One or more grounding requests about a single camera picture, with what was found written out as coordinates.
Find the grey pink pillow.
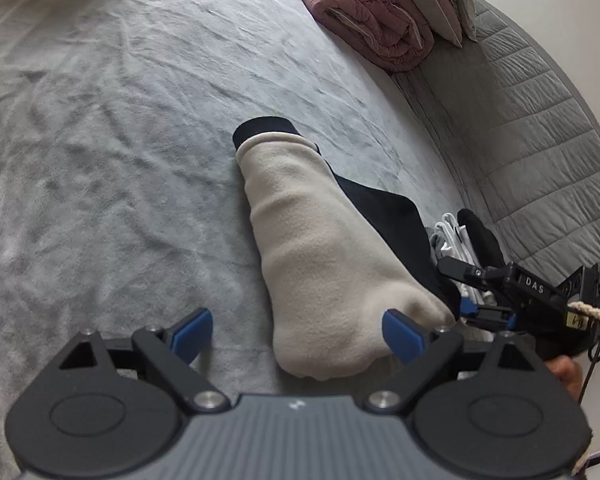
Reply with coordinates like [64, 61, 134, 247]
[397, 0, 464, 49]

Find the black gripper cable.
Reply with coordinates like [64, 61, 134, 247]
[580, 275, 600, 402]

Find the grey quilted headboard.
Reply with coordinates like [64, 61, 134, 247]
[392, 0, 600, 311]

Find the black folded garment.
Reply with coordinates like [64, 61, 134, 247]
[457, 208, 507, 267]

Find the beige cord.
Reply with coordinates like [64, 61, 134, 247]
[570, 302, 600, 329]

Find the pink folded quilt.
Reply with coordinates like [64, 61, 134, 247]
[277, 0, 436, 73]

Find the beige and black sweatshirt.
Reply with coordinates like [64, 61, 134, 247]
[232, 116, 461, 380]

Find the person's right hand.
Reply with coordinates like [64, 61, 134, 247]
[550, 355, 583, 401]

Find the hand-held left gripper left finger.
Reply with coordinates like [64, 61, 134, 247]
[60, 309, 230, 413]

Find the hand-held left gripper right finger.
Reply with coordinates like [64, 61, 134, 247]
[366, 310, 538, 413]

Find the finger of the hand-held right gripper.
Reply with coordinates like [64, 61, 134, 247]
[437, 256, 496, 291]
[461, 300, 518, 331]

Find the bed with grey sheet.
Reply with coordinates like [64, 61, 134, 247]
[0, 0, 481, 480]

